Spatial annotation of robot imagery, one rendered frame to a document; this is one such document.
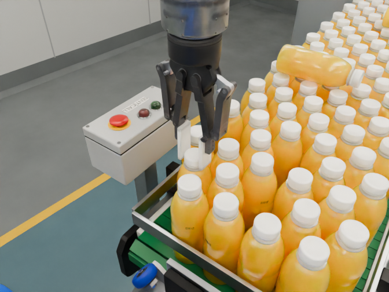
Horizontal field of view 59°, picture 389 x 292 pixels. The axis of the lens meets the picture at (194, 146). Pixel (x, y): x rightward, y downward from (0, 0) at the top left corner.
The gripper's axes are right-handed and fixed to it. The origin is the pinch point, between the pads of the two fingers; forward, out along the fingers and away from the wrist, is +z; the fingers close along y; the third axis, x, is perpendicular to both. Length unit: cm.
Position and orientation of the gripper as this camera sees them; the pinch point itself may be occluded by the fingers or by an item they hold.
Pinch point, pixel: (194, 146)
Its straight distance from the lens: 59.1
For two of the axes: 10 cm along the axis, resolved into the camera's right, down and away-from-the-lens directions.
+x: 5.9, -5.1, 6.3
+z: 0.0, 7.8, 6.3
